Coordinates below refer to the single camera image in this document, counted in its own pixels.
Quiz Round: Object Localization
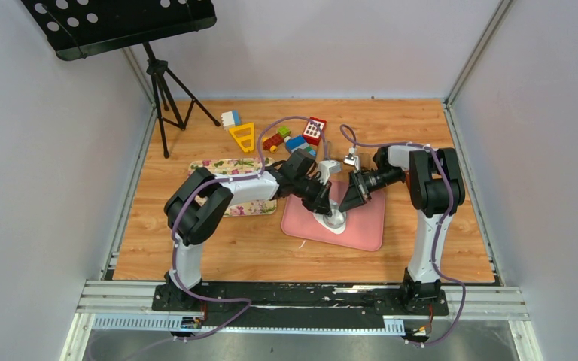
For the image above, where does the black perforated stand shelf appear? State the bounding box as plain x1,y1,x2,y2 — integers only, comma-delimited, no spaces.
22,0,217,61

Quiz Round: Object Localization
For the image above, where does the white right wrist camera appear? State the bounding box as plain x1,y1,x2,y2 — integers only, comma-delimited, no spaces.
343,147,360,170

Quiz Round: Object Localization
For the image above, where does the pink rectangular tray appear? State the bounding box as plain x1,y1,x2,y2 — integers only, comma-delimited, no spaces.
281,190,386,251

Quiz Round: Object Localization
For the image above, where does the red window toy brick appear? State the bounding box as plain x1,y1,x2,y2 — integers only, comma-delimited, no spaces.
302,117,327,147

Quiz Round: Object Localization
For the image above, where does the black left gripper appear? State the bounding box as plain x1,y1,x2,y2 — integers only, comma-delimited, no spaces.
293,176,333,219

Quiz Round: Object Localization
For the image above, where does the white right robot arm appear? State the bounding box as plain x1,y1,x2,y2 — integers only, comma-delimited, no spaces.
339,144,465,314

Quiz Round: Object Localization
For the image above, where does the white and blue toy block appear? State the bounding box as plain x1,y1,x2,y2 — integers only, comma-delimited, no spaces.
221,111,242,130

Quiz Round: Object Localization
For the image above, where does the blue green white brick stack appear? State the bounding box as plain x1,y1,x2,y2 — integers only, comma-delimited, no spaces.
284,135,317,158

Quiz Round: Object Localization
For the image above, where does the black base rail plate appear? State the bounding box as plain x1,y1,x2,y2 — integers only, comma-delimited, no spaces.
151,281,449,329

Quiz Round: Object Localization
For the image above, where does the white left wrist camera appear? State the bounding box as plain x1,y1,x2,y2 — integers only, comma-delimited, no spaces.
314,159,342,184

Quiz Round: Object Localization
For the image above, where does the white dough ball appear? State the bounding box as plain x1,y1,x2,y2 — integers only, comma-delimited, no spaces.
313,211,347,235

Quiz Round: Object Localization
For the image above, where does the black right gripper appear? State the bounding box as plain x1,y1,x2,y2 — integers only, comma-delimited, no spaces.
340,168,403,213

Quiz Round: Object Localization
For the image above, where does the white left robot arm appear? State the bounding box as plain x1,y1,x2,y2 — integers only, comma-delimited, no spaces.
164,150,333,311

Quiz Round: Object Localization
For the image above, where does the floral rectangular tray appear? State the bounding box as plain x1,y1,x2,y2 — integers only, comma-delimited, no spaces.
188,157,278,217

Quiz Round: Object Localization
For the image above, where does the red toy brick car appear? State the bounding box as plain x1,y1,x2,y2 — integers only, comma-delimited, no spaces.
263,126,291,153

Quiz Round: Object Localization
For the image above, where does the black tripod stand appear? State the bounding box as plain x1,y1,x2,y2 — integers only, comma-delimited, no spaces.
141,42,221,159

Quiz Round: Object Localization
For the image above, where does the white slotted cable duct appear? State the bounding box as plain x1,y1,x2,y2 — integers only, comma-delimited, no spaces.
92,314,406,335

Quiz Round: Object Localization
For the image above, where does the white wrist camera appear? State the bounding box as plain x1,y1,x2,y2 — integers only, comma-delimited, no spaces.
314,159,342,184
343,147,360,170

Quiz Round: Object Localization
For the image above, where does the round metal cutter ring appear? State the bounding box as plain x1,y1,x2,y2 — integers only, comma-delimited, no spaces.
322,202,348,230

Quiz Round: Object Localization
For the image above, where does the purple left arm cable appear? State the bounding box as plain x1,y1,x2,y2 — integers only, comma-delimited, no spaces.
170,116,331,344

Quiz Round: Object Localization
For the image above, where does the yellow triangular toy frame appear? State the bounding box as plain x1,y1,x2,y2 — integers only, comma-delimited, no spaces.
228,123,255,153

